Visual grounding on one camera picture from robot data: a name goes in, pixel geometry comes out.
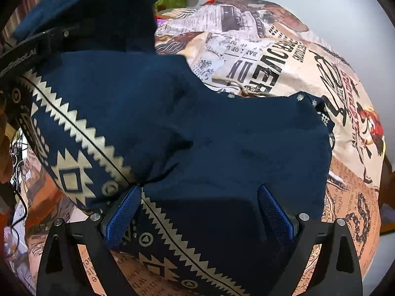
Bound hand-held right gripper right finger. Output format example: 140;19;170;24
257;185;364;296

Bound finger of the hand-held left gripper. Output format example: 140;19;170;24
17;26;73;56

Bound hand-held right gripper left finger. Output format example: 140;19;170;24
36;185;143;296

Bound navy patterned hoodie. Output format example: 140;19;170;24
12;0;336;296

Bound person's left hand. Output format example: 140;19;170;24
0;109;15;183

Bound printed blanket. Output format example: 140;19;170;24
6;0;387;296

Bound black cables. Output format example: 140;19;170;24
9;128;30;230

